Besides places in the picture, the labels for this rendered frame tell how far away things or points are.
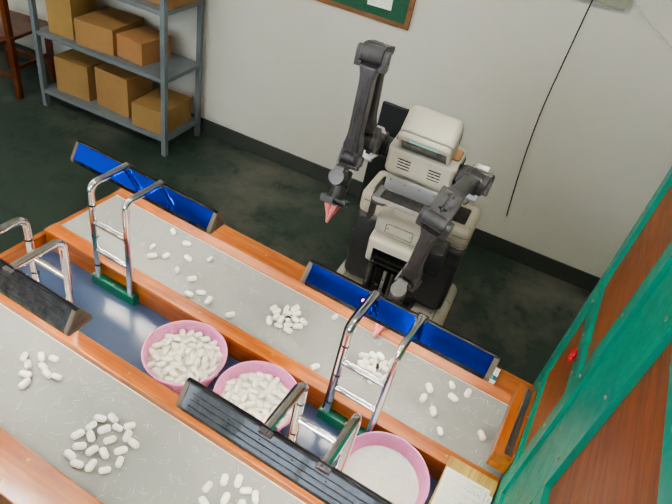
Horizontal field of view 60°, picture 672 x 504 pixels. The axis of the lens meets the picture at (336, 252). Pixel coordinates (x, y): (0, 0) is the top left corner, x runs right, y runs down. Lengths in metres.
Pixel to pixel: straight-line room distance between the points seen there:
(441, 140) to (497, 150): 1.60
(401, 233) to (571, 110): 1.50
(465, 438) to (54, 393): 1.24
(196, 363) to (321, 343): 0.43
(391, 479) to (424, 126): 1.19
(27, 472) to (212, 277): 0.89
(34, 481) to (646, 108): 3.19
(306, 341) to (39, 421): 0.84
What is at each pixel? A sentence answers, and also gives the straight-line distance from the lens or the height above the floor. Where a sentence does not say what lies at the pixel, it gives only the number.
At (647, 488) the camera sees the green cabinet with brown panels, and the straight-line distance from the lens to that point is 0.82.
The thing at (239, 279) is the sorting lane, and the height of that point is 0.74.
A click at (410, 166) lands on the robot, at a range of 2.26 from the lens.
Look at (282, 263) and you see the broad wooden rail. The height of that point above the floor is 0.77.
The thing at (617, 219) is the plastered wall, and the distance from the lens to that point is 3.83.
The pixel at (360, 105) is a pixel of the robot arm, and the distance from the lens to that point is 1.98.
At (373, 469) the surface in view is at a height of 0.73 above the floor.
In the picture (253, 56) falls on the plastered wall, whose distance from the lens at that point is 4.14.
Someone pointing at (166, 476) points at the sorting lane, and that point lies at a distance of 1.72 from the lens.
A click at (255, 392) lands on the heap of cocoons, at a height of 0.74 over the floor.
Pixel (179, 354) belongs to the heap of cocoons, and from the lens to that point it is 1.96.
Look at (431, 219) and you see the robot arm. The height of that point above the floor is 1.28.
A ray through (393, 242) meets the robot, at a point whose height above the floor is 0.80.
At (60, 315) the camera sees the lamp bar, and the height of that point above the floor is 1.08.
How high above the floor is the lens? 2.24
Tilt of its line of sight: 39 degrees down
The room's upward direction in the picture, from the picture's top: 13 degrees clockwise
